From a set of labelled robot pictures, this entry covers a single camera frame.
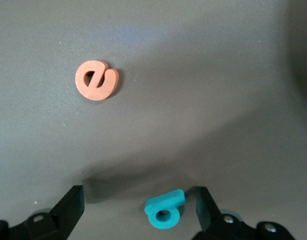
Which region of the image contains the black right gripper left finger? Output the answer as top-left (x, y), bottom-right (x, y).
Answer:
top-left (0, 184), bottom-right (85, 240)

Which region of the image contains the orange foam letter e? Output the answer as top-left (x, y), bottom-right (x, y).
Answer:
top-left (74, 59), bottom-right (120, 102)

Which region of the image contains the teal foam letter q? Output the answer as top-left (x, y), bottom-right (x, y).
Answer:
top-left (144, 188), bottom-right (187, 230)

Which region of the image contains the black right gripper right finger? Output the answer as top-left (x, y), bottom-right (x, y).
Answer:
top-left (193, 186), bottom-right (295, 240)

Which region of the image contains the brown table cover mat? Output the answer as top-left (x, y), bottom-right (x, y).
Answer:
top-left (0, 0), bottom-right (307, 240)

